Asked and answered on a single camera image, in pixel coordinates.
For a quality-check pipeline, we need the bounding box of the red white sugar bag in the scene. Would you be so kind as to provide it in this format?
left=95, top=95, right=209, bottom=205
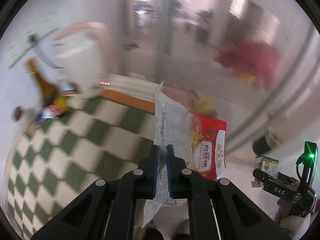
left=142, top=83, right=227, bottom=226

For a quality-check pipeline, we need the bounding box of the black trash bin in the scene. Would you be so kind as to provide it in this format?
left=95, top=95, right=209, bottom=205
left=252, top=130, right=283, bottom=156

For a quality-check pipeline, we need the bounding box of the small white green box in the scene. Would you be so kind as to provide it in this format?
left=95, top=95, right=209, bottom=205
left=251, top=156, right=279, bottom=188

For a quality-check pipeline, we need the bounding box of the green white checkered mat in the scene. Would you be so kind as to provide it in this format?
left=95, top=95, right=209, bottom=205
left=4, top=96, right=153, bottom=239

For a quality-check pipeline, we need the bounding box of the brown sauce bottle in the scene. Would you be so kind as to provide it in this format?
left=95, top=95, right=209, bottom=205
left=25, top=57, right=69, bottom=116

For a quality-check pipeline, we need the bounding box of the clear spice jar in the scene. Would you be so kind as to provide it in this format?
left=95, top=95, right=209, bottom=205
left=12, top=105, right=32, bottom=122

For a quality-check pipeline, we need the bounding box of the white electric kettle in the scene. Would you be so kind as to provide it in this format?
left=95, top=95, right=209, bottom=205
left=53, top=21, right=112, bottom=99

